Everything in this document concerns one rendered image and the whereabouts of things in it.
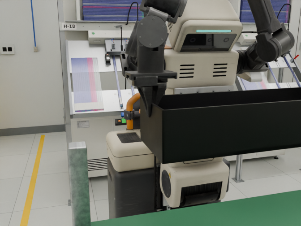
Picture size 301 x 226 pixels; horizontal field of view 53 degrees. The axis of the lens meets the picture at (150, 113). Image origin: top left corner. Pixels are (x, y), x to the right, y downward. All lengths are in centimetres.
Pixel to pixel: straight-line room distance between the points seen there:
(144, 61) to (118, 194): 87
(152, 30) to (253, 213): 38
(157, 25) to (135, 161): 87
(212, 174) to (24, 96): 342
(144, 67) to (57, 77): 359
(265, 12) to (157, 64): 52
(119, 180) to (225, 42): 73
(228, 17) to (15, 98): 356
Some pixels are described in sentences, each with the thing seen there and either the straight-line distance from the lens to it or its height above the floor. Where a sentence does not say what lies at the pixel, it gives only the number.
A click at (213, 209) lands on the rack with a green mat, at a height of 95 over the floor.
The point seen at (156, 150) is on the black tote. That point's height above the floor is 103.
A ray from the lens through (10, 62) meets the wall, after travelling 423.
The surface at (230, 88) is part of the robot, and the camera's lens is 110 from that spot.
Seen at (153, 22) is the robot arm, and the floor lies 129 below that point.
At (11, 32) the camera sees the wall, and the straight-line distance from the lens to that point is 421.
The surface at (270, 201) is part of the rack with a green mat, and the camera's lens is 67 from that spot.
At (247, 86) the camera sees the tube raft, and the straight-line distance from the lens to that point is 281.
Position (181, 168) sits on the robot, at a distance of 112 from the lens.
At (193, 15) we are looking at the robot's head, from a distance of 99.
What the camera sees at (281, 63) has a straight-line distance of 322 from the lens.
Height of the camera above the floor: 127
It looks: 14 degrees down
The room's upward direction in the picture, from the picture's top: straight up
